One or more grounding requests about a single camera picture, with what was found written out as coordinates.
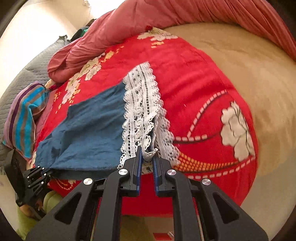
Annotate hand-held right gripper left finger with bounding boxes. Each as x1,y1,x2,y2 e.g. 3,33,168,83
25,146,142,241

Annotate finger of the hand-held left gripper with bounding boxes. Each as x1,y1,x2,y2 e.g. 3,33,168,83
26,166,54,179
27,174,53,190

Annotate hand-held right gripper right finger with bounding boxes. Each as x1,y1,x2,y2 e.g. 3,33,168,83
153,157,269,241

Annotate blue pants with white lace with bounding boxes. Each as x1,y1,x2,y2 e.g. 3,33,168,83
35,61,180,181

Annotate person's left hand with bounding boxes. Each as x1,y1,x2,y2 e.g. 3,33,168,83
20,202,45,219

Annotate striped towel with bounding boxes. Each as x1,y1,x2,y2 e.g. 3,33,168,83
2,81,50,160

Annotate mauve cloth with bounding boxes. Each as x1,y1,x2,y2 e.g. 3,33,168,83
35,91,57,136

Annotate grey quilted pillow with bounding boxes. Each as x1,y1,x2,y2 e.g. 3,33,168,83
0,35,70,167

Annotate red floral blanket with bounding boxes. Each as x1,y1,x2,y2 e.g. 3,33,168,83
30,27,259,218

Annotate pink quilt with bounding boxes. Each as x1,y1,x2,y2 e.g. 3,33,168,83
47,0,296,84

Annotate beige bed sheet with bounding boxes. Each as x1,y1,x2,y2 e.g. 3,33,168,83
162,22,296,234

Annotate dark green cloth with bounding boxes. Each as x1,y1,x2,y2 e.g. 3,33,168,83
69,20,96,42

